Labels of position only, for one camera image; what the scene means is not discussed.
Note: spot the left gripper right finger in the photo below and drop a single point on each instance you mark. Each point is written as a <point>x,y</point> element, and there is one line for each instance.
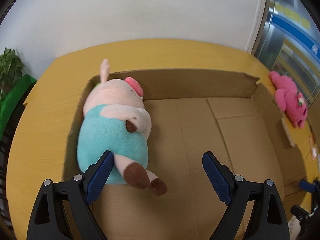
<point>267,220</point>

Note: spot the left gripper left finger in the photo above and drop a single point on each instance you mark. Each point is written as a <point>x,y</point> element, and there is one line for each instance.
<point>48,218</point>

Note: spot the pig plush teal overalls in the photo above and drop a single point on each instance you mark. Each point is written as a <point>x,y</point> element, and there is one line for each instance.
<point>115,120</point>

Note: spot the green cloth covered side table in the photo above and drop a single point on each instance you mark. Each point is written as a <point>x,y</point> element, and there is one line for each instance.
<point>10,101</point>

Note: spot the pink plush toy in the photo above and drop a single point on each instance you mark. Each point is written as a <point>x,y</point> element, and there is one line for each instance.
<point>289,99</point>

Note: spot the cardboard box tray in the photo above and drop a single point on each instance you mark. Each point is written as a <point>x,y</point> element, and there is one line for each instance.
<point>231,114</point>

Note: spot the large potted green plant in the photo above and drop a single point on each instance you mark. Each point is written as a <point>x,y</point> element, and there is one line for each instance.
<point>11,70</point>

